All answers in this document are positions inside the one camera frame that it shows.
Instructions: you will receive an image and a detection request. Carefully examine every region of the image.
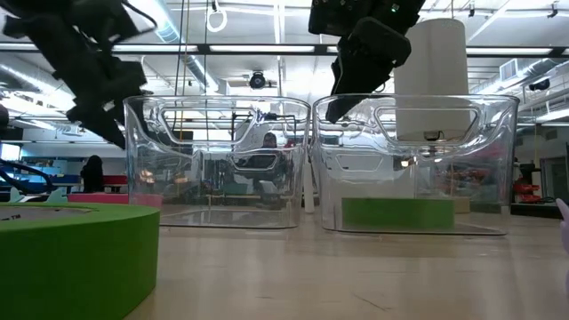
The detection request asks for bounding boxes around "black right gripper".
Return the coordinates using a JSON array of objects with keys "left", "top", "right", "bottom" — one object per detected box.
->
[{"left": 309, "top": 0, "right": 392, "bottom": 124}]

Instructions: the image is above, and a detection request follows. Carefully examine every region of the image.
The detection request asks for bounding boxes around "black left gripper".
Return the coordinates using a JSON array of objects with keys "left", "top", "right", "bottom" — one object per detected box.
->
[{"left": 26, "top": 37, "right": 146, "bottom": 150}]

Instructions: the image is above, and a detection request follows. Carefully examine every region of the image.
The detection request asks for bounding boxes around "green tape roll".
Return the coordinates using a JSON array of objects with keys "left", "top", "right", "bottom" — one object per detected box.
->
[
  {"left": 0, "top": 203, "right": 161, "bottom": 320},
  {"left": 341, "top": 197, "right": 455, "bottom": 231}
]

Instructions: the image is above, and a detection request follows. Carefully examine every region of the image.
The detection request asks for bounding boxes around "person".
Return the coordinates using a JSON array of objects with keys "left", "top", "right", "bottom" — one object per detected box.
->
[
  {"left": 242, "top": 132, "right": 288, "bottom": 181},
  {"left": 79, "top": 155, "right": 106, "bottom": 194}
]

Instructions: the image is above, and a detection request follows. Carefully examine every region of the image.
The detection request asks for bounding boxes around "white cylindrical column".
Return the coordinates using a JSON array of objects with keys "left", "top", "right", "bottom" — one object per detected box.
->
[{"left": 393, "top": 18, "right": 472, "bottom": 142}]

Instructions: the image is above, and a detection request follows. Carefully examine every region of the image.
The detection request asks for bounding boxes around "clear plastic bin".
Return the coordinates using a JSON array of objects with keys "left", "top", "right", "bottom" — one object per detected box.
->
[
  {"left": 123, "top": 95, "right": 311, "bottom": 230},
  {"left": 311, "top": 92, "right": 520, "bottom": 236}
]

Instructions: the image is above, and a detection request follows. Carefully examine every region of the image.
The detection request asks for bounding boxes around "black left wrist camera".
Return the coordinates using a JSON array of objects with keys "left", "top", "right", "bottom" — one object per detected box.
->
[{"left": 100, "top": 60, "right": 148, "bottom": 104}]

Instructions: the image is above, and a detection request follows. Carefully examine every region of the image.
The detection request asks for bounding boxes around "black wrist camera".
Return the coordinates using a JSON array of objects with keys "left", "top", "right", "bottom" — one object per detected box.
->
[
  {"left": 348, "top": 17, "right": 413, "bottom": 68},
  {"left": 100, "top": 60, "right": 148, "bottom": 104}
]

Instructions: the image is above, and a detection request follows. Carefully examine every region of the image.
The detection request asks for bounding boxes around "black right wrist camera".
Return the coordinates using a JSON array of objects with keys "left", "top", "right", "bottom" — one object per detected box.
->
[{"left": 348, "top": 17, "right": 413, "bottom": 68}]

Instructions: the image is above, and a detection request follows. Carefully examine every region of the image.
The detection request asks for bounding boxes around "black overhead camera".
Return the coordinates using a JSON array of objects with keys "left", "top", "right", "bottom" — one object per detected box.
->
[{"left": 248, "top": 70, "right": 267, "bottom": 90}]

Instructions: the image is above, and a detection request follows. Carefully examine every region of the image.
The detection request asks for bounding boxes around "black cable loop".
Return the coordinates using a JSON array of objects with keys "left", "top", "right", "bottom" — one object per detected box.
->
[{"left": 0, "top": 157, "right": 57, "bottom": 196}]

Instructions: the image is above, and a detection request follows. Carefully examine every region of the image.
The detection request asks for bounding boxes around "silver ventilation duct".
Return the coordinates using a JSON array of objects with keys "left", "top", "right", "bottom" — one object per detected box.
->
[{"left": 131, "top": 0, "right": 220, "bottom": 94}]

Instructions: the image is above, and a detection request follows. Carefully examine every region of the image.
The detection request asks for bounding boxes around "black frame crossbar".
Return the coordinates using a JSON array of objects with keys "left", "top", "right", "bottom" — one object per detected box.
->
[{"left": 0, "top": 42, "right": 569, "bottom": 58}]

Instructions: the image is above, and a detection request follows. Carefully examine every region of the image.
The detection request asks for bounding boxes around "white hanging ring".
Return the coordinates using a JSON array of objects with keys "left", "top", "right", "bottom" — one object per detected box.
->
[{"left": 206, "top": 7, "right": 228, "bottom": 34}]

